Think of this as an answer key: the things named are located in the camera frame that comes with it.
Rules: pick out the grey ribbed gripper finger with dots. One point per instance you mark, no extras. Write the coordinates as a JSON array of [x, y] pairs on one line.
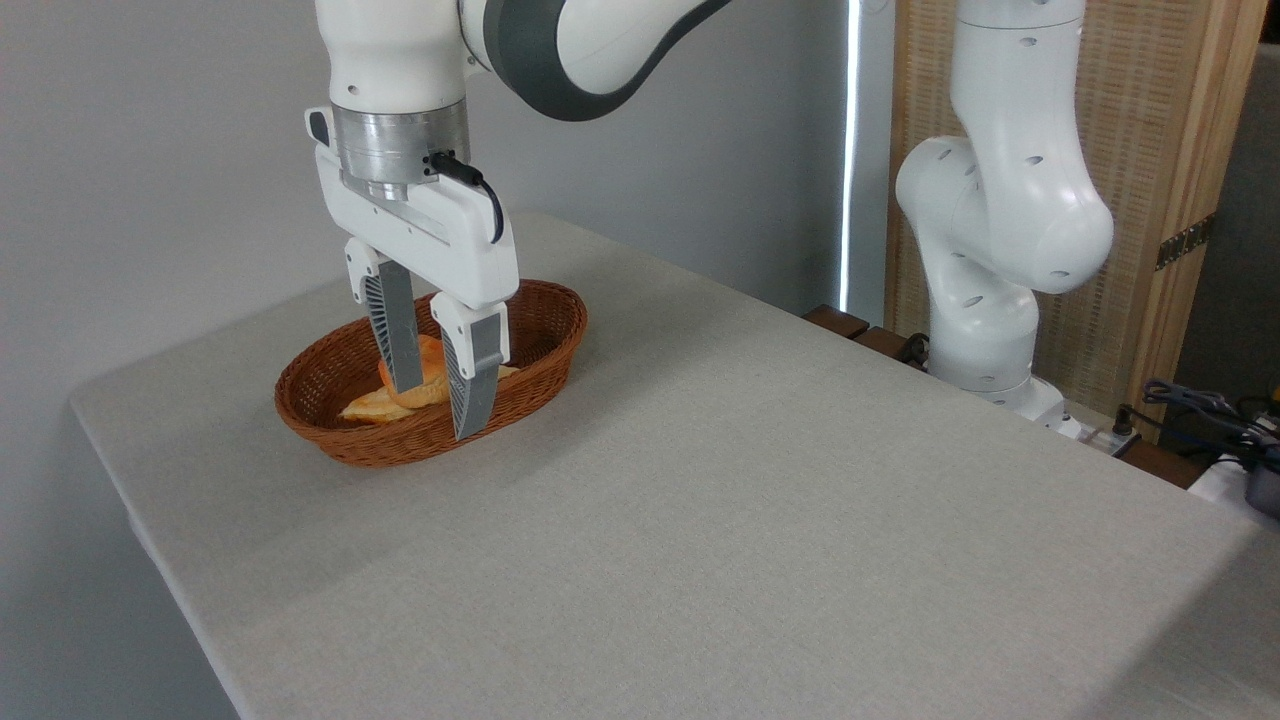
[[400, 330], [475, 370]]

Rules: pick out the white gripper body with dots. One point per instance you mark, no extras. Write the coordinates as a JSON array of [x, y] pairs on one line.
[[440, 235]]

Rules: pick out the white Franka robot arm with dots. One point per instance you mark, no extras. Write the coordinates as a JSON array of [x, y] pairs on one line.
[[1010, 200]]

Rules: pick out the small pale bread piece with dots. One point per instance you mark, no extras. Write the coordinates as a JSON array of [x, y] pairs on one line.
[[508, 373]]

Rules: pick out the round orange bread bun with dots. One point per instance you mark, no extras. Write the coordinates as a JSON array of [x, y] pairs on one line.
[[436, 384]]

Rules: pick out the flat pale yellow bread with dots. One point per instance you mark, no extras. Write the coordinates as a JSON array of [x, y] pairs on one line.
[[372, 407]]

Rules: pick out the brown wicker basket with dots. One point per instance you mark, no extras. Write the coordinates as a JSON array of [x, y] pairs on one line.
[[330, 385]]

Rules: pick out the silver metal wrist flange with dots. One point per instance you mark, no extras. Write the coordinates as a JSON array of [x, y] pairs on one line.
[[390, 145]]

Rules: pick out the grey tablecloth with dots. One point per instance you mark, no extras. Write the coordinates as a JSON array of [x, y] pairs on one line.
[[700, 520]]

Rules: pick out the dark wooden block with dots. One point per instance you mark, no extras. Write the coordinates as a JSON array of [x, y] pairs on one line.
[[885, 343], [838, 320]]

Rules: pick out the brass screen hinge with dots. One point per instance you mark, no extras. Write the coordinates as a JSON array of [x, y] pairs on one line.
[[1185, 241]]

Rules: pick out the wooden rattan folding screen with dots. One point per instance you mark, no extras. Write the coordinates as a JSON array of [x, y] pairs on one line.
[[1160, 120]]

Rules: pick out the white power strip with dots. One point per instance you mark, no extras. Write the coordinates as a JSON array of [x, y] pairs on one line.
[[1225, 490]]

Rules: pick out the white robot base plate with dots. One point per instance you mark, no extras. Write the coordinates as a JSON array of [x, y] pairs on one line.
[[1075, 420]]

